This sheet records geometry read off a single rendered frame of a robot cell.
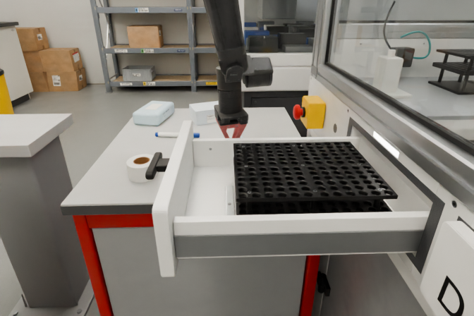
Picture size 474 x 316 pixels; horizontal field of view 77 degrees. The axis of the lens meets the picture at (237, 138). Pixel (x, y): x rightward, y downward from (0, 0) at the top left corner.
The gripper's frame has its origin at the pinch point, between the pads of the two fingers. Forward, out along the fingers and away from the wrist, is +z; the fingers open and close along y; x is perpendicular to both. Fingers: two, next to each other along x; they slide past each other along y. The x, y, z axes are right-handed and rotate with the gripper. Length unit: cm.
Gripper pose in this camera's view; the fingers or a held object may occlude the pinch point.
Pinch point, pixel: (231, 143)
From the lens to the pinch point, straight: 77.4
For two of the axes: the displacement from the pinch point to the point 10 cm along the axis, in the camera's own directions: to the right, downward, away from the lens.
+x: -9.7, 1.3, -2.1
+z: 0.3, 9.0, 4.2
